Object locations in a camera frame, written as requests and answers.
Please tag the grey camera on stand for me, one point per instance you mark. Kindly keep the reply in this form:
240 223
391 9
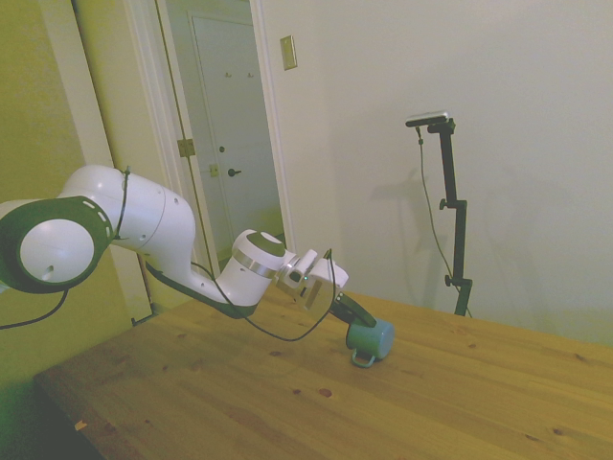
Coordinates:
427 118

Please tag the white closed door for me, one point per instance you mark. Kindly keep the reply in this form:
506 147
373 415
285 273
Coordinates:
230 120

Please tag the black camera stand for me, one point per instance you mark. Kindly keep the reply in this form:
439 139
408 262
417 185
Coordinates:
430 211
452 191

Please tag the beige light switch plate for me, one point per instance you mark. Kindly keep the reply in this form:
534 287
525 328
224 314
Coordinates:
288 52

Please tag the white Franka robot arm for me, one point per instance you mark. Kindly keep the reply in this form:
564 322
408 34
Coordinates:
143 225

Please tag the white open door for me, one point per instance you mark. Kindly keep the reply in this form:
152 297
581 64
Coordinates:
120 96

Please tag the brass door hinge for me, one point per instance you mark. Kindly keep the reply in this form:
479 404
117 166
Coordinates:
186 147

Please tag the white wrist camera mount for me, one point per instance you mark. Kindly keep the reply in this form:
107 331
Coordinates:
330 273

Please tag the brass latch strike plate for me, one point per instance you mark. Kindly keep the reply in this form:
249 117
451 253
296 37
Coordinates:
213 170

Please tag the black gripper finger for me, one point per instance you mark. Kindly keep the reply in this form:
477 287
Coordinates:
341 317
359 311

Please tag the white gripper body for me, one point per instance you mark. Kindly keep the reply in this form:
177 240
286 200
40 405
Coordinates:
313 293

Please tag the blue enamel mug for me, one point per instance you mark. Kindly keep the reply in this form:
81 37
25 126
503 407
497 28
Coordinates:
371 341

